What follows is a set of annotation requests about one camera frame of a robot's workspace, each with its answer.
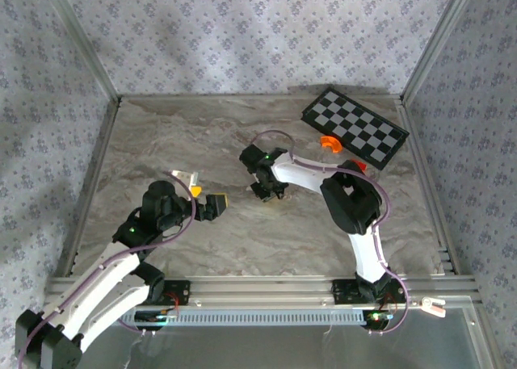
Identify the black grey folded chessboard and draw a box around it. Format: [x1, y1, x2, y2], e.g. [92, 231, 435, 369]
[301, 86, 410, 171]

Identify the orange half ring piece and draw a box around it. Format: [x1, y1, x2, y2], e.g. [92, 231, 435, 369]
[319, 135, 343, 154]

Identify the white red tag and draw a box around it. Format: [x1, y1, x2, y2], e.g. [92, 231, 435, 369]
[419, 297, 448, 318]

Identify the aluminium corner post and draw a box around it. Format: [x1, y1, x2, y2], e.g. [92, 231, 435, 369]
[39, 0, 123, 103]
[399, 0, 484, 103]

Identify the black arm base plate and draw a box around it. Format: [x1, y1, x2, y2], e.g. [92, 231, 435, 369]
[330, 279, 409, 305]
[161, 279, 191, 307]

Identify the small controller board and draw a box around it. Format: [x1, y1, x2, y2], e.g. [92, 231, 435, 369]
[134, 310, 179, 326]
[364, 310, 395, 330]

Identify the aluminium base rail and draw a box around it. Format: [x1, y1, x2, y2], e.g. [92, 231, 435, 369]
[44, 275, 481, 308]

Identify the grey slotted cable duct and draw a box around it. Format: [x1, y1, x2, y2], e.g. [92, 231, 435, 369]
[120, 307, 375, 327]

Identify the aluminium side rail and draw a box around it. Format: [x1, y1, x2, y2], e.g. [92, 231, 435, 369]
[60, 96, 122, 279]
[397, 95, 462, 276]

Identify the grey metal sheet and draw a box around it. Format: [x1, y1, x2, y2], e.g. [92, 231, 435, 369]
[44, 300, 484, 369]

